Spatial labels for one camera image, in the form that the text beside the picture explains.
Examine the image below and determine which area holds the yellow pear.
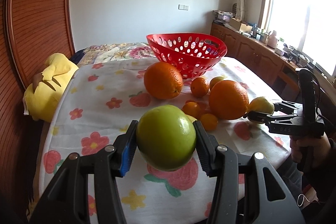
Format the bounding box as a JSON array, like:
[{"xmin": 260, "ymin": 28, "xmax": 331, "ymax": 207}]
[{"xmin": 247, "ymin": 97, "xmax": 274, "ymax": 115}]

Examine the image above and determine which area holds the large orange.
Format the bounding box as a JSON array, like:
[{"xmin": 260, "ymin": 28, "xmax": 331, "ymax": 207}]
[
  {"xmin": 143, "ymin": 62, "xmax": 183, "ymax": 100},
  {"xmin": 209, "ymin": 80, "xmax": 249, "ymax": 120}
]

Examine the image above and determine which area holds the small tangerine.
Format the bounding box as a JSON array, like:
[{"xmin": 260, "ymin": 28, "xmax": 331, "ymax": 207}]
[
  {"xmin": 182, "ymin": 102, "xmax": 202, "ymax": 119},
  {"xmin": 199, "ymin": 113, "xmax": 219, "ymax": 131},
  {"xmin": 190, "ymin": 77, "xmax": 209, "ymax": 98}
]

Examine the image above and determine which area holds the yellow-green small fruit back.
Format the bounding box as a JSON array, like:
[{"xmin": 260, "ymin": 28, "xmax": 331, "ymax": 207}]
[{"xmin": 209, "ymin": 76, "xmax": 224, "ymax": 90}]

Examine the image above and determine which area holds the small tangerine back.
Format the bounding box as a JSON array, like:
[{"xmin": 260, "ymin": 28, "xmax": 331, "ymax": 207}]
[{"xmin": 190, "ymin": 77, "xmax": 209, "ymax": 98}]

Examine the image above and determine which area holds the green pear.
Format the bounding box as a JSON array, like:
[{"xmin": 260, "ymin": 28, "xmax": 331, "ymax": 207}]
[{"xmin": 136, "ymin": 105, "xmax": 196, "ymax": 172}]

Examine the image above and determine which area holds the person's right hand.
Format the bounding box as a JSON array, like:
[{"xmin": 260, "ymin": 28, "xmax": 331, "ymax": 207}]
[{"xmin": 290, "ymin": 134, "xmax": 331, "ymax": 167}]

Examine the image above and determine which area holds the wooden cabinet sideboard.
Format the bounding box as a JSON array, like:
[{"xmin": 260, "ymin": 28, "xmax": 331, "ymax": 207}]
[{"xmin": 209, "ymin": 22, "xmax": 336, "ymax": 119}]

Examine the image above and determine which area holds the white pink bottle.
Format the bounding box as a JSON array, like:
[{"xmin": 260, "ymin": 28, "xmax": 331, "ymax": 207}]
[{"xmin": 267, "ymin": 30, "xmax": 278, "ymax": 49}]

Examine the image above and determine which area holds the cardboard box on cabinet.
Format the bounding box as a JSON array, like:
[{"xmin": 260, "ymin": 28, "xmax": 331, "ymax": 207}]
[{"xmin": 228, "ymin": 18, "xmax": 252, "ymax": 33}]

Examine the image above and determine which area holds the red perforated plastic basket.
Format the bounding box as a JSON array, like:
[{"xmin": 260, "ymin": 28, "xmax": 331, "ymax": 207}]
[{"xmin": 146, "ymin": 32, "xmax": 228, "ymax": 79}]

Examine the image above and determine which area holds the yellow Pikachu plush toy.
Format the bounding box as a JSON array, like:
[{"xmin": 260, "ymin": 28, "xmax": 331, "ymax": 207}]
[{"xmin": 23, "ymin": 53, "xmax": 78, "ymax": 123}]

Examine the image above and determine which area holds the floral bed quilt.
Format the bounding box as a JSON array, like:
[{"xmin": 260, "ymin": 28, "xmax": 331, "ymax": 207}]
[{"xmin": 77, "ymin": 43, "xmax": 155, "ymax": 67}]

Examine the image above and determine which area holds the wooden headboard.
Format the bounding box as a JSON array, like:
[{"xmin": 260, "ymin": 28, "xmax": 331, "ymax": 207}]
[{"xmin": 1, "ymin": 0, "xmax": 75, "ymax": 220}]

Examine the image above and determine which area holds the white wall switch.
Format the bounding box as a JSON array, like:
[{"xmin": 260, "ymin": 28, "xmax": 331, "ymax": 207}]
[{"xmin": 178, "ymin": 5, "xmax": 189, "ymax": 11}]

